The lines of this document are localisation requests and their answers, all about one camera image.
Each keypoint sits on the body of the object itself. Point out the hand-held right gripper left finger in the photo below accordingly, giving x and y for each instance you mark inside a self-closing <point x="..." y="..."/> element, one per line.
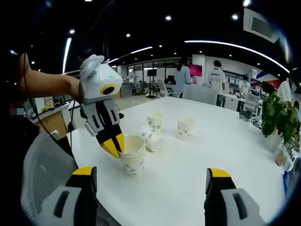
<point x="77" y="207"/>

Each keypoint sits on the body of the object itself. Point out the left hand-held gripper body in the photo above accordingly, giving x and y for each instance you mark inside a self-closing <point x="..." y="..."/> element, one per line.
<point x="101" y="84"/>

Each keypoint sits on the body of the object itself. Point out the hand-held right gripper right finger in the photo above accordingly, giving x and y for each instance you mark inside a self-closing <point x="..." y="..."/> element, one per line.
<point x="224" y="207"/>

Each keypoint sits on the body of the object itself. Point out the white printed paper cup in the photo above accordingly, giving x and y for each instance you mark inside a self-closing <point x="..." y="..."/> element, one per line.
<point x="154" y="144"/>
<point x="147" y="133"/>
<point x="155" y="121"/>
<point x="185" y="128"/>

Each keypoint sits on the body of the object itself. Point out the stack of paper cups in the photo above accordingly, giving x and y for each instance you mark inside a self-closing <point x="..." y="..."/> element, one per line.
<point x="132" y="164"/>

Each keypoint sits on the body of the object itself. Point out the person's left hand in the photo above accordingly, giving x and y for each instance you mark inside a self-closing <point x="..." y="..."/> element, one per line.
<point x="90" y="66"/>

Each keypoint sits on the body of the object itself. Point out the long ceiling light strip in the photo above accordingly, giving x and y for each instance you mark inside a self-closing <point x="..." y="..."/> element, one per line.
<point x="235" y="48"/>
<point x="67" y="54"/>

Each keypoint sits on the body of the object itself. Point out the black monitor on stand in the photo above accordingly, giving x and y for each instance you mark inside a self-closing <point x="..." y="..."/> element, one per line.
<point x="152" y="73"/>

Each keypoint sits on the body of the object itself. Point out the white office chair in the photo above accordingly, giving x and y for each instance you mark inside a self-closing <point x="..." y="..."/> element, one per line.
<point x="163" y="88"/>
<point x="251" y="102"/>
<point x="200" y="95"/>

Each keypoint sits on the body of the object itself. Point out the white table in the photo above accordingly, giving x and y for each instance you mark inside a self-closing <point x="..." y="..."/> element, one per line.
<point x="188" y="164"/>

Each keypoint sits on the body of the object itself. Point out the grey mesh office chair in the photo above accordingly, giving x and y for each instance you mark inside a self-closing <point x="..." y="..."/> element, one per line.
<point x="47" y="160"/>

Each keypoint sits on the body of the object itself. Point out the glass jar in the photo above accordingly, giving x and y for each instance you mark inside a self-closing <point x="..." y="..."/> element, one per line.
<point x="282" y="156"/>

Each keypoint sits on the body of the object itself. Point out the pink monitor screen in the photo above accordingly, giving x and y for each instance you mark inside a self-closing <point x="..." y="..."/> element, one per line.
<point x="195" y="70"/>

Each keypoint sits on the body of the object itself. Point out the grey bag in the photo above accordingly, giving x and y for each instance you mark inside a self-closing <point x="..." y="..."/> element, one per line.
<point x="245" y="115"/>

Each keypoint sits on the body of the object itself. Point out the green potted plant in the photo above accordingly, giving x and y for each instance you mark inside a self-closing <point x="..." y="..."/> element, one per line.
<point x="275" y="117"/>

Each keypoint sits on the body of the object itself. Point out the ceiling air conditioner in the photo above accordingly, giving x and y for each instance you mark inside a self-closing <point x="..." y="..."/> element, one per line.
<point x="261" y="24"/>

